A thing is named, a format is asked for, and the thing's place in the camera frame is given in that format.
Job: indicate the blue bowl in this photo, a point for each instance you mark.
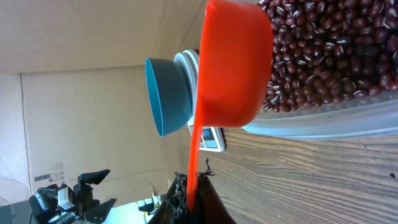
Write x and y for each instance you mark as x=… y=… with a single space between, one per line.
x=169 y=95

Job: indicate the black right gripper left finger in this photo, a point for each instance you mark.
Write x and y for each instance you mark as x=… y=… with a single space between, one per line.
x=173 y=209

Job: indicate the cardboard box wall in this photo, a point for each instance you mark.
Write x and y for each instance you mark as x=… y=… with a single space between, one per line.
x=74 y=96

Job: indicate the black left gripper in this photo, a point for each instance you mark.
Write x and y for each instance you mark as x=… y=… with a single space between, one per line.
x=87 y=209

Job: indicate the white digital kitchen scale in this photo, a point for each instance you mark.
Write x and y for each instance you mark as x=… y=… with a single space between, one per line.
x=212 y=138

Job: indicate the red measuring scoop blue handle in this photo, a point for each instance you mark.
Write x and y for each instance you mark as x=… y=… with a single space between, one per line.
x=234 y=68

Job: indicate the clear plastic container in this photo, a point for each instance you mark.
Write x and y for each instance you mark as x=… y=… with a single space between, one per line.
x=359 y=118

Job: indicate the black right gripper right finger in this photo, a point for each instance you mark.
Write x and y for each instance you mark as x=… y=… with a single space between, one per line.
x=212 y=209

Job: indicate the red beans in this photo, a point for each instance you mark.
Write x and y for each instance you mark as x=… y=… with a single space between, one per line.
x=329 y=51

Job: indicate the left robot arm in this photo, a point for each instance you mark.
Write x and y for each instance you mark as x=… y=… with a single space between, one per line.
x=44 y=204

